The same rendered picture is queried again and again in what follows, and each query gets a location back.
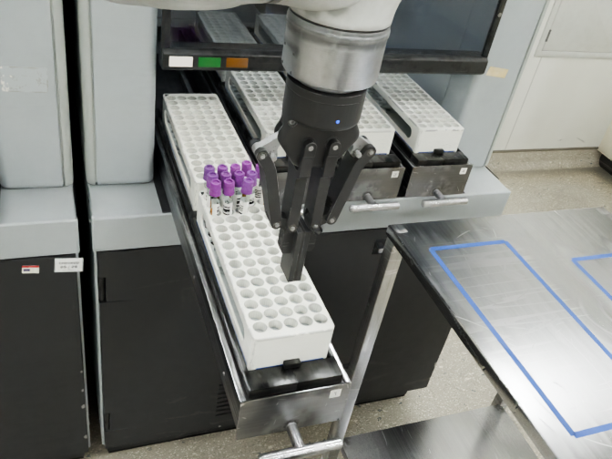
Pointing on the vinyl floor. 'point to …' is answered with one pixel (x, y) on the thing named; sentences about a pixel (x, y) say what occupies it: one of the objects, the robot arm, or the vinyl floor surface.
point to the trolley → (505, 334)
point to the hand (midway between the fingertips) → (294, 249)
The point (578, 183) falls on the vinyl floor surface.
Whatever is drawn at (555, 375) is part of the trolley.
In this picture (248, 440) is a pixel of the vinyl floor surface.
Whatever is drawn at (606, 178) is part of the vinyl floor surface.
